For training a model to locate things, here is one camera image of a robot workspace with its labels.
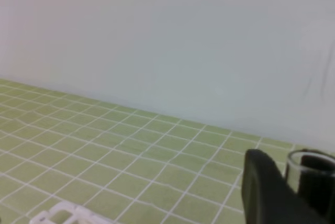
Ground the clear glass test tube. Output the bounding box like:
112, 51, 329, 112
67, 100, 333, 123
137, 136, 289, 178
284, 149, 334, 201

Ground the green grid tablecloth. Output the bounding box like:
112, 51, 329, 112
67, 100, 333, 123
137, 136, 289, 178
0, 77, 335, 224

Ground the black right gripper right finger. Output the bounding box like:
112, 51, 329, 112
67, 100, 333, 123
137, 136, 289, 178
298, 154, 334, 218

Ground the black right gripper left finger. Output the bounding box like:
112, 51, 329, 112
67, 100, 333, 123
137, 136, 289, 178
241, 149, 330, 223

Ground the white plastic test tube rack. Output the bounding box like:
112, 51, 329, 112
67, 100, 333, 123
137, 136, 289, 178
29, 201, 112, 224

